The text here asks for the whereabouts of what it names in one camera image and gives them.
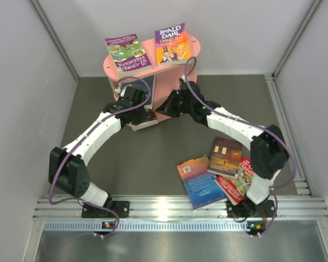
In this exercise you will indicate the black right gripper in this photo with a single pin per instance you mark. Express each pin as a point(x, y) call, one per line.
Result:
point(167, 108)

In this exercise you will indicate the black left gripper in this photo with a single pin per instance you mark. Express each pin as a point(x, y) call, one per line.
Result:
point(142, 117)

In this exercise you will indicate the dark blue paperback book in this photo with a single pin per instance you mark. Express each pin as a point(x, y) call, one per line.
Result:
point(150, 80)

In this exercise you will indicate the yellow Brideshead Revisited book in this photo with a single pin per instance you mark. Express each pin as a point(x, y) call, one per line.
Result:
point(149, 120)

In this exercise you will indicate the purple 117-storey treehouse book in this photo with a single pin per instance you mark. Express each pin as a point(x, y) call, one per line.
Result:
point(128, 55)

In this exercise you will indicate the orange Roald Dahl book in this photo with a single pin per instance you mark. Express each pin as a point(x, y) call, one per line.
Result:
point(172, 45)

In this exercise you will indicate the brown dark cover book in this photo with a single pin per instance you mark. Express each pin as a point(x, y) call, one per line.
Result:
point(225, 158)

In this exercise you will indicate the blue orange paperback book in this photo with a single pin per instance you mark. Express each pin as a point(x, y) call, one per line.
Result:
point(200, 185)

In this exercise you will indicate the red green treehouse book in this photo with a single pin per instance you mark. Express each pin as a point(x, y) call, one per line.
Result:
point(236, 189)

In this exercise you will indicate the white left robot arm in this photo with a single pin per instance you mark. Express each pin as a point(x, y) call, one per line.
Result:
point(68, 165)

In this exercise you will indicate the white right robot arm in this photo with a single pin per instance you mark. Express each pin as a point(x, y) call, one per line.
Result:
point(268, 151)

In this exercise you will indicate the pink three-tier shelf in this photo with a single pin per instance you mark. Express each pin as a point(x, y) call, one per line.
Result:
point(166, 77)

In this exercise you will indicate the aluminium mounting rail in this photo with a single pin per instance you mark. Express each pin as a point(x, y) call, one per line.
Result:
point(173, 213)

